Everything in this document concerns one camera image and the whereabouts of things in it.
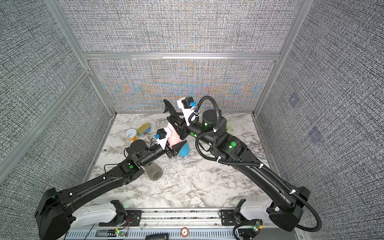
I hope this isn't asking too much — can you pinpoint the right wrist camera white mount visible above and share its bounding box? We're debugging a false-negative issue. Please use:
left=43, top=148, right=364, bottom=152
left=177, top=97, right=199, bottom=126

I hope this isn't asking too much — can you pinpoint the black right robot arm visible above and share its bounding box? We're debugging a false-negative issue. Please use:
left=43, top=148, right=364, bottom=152
left=165, top=109, right=322, bottom=232

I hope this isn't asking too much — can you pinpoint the black spray nozzle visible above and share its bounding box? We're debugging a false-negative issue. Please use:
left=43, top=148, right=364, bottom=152
left=163, top=99, right=180, bottom=121

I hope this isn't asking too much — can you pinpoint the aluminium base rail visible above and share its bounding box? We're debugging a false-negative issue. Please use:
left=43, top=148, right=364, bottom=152
left=62, top=201, right=311, bottom=240

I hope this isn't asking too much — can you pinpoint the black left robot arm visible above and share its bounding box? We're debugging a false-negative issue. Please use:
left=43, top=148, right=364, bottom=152
left=35, top=140, right=186, bottom=240

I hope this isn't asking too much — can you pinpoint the round white-lid can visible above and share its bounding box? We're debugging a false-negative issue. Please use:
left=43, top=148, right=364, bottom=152
left=126, top=129, right=138, bottom=142

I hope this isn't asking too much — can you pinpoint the pink plastic spray bottle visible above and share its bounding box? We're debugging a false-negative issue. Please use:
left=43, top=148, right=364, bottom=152
left=167, top=123, right=183, bottom=148

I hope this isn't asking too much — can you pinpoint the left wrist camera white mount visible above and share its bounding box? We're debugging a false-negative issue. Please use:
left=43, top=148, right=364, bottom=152
left=154, top=127, right=172, bottom=150

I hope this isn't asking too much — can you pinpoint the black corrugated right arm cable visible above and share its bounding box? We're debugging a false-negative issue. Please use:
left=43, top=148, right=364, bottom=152
left=189, top=95, right=322, bottom=233

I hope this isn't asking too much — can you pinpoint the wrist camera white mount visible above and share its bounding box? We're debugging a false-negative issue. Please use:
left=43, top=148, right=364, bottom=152
left=177, top=97, right=199, bottom=126
left=154, top=127, right=172, bottom=150

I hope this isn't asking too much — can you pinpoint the gold rectangular tin can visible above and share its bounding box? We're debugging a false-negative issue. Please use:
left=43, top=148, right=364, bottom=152
left=137, top=123, right=151, bottom=136

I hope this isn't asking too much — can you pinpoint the grey translucent bottle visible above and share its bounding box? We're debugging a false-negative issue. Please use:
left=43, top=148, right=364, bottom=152
left=145, top=162, right=164, bottom=182

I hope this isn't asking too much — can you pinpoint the blue plastic spray bottle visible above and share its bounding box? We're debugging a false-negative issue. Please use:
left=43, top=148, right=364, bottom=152
left=179, top=142, right=190, bottom=157

